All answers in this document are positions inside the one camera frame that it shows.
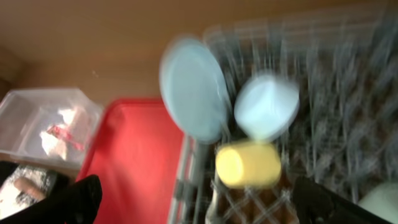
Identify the red snack wrapper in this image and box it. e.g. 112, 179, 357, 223
46, 125, 84, 151

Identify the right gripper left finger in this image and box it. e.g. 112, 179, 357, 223
1, 175, 103, 224

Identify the yellow plastic cup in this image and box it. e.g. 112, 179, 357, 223
215, 141, 282, 189

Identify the light blue shallow bowl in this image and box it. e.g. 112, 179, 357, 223
234, 72, 300, 141

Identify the grey plastic dishwasher rack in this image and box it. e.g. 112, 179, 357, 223
168, 4, 397, 223

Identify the green bowl with food scraps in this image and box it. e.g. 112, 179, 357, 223
358, 182, 398, 224

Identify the clear plastic storage bin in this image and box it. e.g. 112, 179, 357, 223
1, 88, 103, 170

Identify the red plastic serving tray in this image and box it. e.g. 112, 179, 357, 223
78, 98, 183, 224

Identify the brown food stick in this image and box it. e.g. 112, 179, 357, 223
14, 177, 46, 201

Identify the black rectangular waste tray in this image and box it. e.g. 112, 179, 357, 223
0, 161, 71, 218

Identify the spilled white rice pile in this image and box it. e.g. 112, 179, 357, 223
1, 165, 54, 219

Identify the light blue plate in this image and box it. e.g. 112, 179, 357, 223
159, 37, 229, 143

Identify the white paper napkin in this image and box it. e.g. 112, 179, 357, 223
40, 131, 67, 161

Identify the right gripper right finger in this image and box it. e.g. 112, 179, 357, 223
292, 176, 391, 224

